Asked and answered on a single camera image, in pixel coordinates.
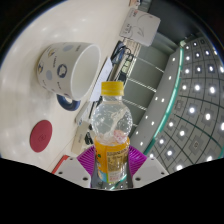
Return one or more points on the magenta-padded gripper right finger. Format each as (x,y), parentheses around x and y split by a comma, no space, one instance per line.
(150,170)

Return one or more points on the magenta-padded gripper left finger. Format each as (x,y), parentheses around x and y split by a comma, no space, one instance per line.
(73,170)

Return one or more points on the yellow-capped orange drink bottle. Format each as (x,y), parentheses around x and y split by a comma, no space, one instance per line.
(111,151)

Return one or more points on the beige open box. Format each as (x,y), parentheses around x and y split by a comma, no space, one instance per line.
(80,138)

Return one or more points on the flat round red coaster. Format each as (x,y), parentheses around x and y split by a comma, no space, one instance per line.
(40,136)

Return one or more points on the white remote control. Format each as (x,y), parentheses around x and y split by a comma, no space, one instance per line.
(82,114)

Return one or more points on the ceiling lights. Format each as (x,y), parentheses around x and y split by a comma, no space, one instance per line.
(196,88)

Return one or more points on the black desk device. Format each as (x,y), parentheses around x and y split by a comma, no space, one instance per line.
(118,53)

